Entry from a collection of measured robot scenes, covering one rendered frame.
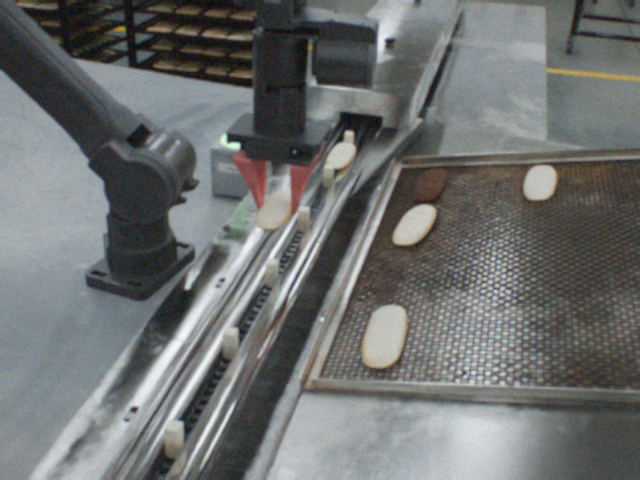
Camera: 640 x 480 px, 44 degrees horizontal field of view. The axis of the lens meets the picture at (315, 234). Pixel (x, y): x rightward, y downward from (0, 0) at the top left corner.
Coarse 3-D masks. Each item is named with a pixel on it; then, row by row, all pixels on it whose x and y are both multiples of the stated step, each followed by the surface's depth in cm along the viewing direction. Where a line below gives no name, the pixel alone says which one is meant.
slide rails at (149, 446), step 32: (352, 128) 133; (320, 160) 120; (352, 160) 121; (288, 224) 102; (320, 224) 102; (256, 288) 88; (288, 288) 88; (224, 320) 83; (256, 320) 83; (192, 384) 73; (224, 384) 74; (160, 416) 70; (160, 448) 66; (192, 448) 66
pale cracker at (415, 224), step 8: (416, 208) 94; (424, 208) 94; (432, 208) 94; (408, 216) 92; (416, 216) 92; (424, 216) 92; (432, 216) 92; (400, 224) 91; (408, 224) 91; (416, 224) 91; (424, 224) 90; (400, 232) 89; (408, 232) 89; (416, 232) 89; (424, 232) 90; (400, 240) 88; (408, 240) 88; (416, 240) 88
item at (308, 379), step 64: (384, 192) 102; (512, 192) 97; (384, 256) 87; (448, 256) 85; (576, 256) 81; (512, 320) 72; (320, 384) 67; (384, 384) 65; (448, 384) 63; (512, 384) 64
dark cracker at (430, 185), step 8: (432, 168) 105; (440, 168) 105; (424, 176) 102; (432, 176) 102; (440, 176) 102; (448, 176) 103; (416, 184) 101; (424, 184) 100; (432, 184) 100; (440, 184) 100; (416, 192) 99; (424, 192) 98; (432, 192) 98; (440, 192) 99; (416, 200) 98; (424, 200) 98; (432, 200) 98
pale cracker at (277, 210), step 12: (276, 192) 93; (288, 192) 92; (264, 204) 90; (276, 204) 89; (288, 204) 90; (264, 216) 87; (276, 216) 87; (288, 216) 88; (264, 228) 86; (276, 228) 86
